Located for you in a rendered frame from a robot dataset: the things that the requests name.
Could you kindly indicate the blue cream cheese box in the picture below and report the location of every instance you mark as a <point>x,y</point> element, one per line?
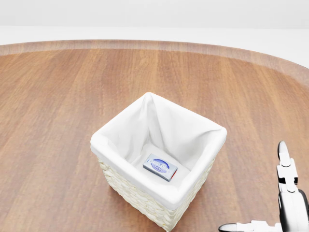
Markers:
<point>160,167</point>

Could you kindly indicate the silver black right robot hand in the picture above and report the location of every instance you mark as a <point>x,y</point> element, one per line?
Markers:
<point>286,178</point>

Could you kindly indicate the white lined woven basket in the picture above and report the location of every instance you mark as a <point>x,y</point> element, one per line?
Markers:
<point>135,135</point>

